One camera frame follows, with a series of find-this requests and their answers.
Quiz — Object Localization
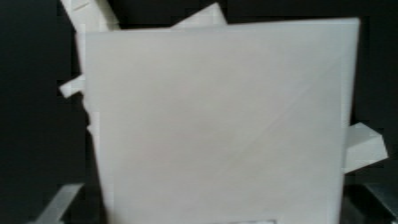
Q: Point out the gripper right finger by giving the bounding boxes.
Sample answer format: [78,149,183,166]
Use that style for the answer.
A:
[343,183,398,224]

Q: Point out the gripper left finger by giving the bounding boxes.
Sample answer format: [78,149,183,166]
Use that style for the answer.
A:
[27,183,84,224]

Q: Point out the white cabinet body box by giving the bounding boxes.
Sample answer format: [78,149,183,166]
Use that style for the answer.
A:
[57,74,391,174]

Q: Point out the white cabinet top block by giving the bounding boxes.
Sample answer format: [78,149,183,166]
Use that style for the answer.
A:
[77,18,359,224]

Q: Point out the white U-shaped obstacle wall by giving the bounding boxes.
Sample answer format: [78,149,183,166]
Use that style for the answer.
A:
[59,0,228,33]

